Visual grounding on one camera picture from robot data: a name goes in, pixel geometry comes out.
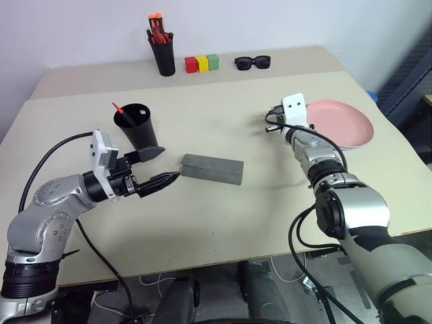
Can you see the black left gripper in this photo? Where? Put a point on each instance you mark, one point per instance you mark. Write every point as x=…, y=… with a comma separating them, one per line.
x=121, y=179

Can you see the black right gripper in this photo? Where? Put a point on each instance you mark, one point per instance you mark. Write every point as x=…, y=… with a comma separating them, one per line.
x=280, y=116

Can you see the pink plate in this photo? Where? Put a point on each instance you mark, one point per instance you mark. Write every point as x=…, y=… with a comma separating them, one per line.
x=337, y=121

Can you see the grey cloth block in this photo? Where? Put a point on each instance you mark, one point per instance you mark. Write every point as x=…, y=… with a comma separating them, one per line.
x=212, y=168

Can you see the red marker pen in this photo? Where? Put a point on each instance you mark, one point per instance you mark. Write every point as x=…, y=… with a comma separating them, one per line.
x=119, y=109

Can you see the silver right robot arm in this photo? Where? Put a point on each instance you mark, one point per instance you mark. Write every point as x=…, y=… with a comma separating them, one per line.
x=357, y=209

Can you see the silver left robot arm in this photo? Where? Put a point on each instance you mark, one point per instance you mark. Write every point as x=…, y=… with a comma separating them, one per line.
x=47, y=202

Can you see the black plastic cup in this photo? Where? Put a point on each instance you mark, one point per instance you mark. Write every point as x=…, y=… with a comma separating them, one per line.
x=143, y=135

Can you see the black sunglasses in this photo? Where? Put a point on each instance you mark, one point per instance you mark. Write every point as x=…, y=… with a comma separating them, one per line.
x=244, y=63

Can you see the green wooden cube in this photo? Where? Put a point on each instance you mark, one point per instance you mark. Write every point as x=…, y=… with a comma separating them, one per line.
x=213, y=62

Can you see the yellow wooden cube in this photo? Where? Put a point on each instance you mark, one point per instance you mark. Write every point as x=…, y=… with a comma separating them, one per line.
x=202, y=64

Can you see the small blue object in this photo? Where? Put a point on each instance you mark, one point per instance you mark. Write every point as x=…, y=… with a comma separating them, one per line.
x=374, y=96

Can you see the red wooden cube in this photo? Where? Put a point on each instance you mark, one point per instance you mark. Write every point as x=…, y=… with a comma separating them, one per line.
x=190, y=65

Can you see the black pen holder cup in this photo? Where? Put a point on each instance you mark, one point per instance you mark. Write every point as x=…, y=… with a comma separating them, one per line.
x=165, y=60

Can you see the dark slatted panel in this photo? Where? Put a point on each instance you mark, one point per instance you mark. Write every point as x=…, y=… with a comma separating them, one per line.
x=408, y=94

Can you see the red pen in holder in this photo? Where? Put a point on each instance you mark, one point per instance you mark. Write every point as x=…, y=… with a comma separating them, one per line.
x=158, y=37

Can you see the dark rounded shape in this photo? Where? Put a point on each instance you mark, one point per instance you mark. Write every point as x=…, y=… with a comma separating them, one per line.
x=179, y=300
x=265, y=297

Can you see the orange-capped black pen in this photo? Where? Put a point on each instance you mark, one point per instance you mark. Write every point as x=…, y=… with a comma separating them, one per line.
x=151, y=19
x=158, y=19

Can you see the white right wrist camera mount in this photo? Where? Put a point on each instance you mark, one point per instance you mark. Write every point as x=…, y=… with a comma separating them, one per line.
x=295, y=108

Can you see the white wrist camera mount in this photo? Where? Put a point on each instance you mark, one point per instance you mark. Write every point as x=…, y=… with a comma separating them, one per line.
x=295, y=108
x=99, y=152

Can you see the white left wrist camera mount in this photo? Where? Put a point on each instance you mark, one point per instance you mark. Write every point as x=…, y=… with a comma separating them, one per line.
x=99, y=152

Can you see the metal floor bracket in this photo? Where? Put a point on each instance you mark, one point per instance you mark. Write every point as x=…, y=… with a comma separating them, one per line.
x=310, y=285

